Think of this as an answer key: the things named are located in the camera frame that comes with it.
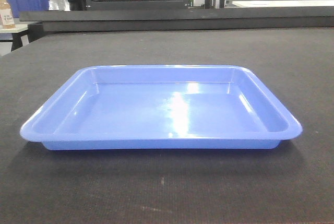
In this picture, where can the blue plastic tray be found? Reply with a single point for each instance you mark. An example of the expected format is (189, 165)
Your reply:
(162, 107)

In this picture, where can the white background table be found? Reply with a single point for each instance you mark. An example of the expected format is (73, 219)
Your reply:
(279, 3)

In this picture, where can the cardboard box on side table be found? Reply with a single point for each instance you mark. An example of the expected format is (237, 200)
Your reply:
(7, 19)

